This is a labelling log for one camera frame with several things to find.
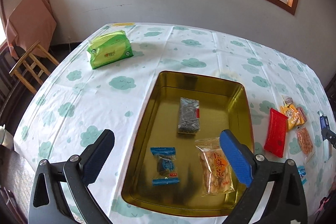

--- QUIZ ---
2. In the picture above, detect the clear orange peanut snack bag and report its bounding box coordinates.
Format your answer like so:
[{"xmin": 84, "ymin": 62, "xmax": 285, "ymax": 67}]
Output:
[{"xmin": 295, "ymin": 126, "xmax": 315, "ymax": 163}]

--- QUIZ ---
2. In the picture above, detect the orange snack packet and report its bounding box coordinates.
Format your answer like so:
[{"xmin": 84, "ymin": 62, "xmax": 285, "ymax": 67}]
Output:
[{"xmin": 280, "ymin": 96, "xmax": 303, "ymax": 132}]

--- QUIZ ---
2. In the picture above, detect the blue candy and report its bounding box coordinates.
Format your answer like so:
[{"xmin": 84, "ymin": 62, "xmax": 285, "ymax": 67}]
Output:
[
  {"xmin": 297, "ymin": 165, "xmax": 307, "ymax": 185},
  {"xmin": 150, "ymin": 147, "xmax": 180, "ymax": 186}
]

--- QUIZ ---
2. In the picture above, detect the red snack pack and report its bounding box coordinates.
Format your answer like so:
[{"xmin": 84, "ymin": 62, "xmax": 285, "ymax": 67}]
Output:
[{"xmin": 264, "ymin": 108, "xmax": 288, "ymax": 158}]

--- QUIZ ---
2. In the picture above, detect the clear fried twist snack bag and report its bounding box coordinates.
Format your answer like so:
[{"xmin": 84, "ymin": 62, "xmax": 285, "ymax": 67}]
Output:
[{"xmin": 195, "ymin": 138, "xmax": 235, "ymax": 196}]

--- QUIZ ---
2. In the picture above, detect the grey seaweed snack pack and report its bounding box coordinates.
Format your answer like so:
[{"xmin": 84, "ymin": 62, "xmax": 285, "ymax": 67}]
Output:
[{"xmin": 177, "ymin": 97, "xmax": 200, "ymax": 135}]

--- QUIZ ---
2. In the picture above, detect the blue cracker pack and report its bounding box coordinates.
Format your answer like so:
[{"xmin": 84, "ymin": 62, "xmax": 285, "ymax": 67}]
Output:
[{"xmin": 318, "ymin": 111, "xmax": 332, "ymax": 162}]

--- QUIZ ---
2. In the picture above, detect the red white box snack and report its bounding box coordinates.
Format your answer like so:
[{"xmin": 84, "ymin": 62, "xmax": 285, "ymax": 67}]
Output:
[{"xmin": 297, "ymin": 106, "xmax": 307, "ymax": 123}]

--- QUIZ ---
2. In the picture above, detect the white cup on floor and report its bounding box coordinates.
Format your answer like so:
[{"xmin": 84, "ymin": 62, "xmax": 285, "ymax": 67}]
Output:
[{"xmin": 0, "ymin": 125, "xmax": 14, "ymax": 150}]

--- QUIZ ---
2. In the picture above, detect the gold red toffee tin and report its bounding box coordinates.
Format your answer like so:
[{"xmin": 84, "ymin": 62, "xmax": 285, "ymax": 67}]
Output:
[{"xmin": 121, "ymin": 71, "xmax": 254, "ymax": 217}]

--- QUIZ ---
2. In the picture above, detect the cloud pattern tablecloth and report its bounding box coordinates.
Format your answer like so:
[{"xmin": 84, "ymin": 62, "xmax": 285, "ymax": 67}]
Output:
[{"xmin": 14, "ymin": 24, "xmax": 335, "ymax": 223}]

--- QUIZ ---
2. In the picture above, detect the wooden stool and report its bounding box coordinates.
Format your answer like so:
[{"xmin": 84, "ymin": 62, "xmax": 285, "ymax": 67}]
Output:
[{"xmin": 9, "ymin": 40, "xmax": 60, "ymax": 94}]

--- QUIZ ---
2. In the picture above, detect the green tissue pack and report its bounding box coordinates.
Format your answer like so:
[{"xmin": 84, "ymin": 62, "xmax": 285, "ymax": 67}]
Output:
[{"xmin": 87, "ymin": 30, "xmax": 133, "ymax": 69}]

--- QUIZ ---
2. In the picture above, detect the pink cloth covered furniture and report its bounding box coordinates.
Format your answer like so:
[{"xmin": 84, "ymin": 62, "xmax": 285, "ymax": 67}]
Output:
[{"xmin": 6, "ymin": 0, "xmax": 56, "ymax": 60}]

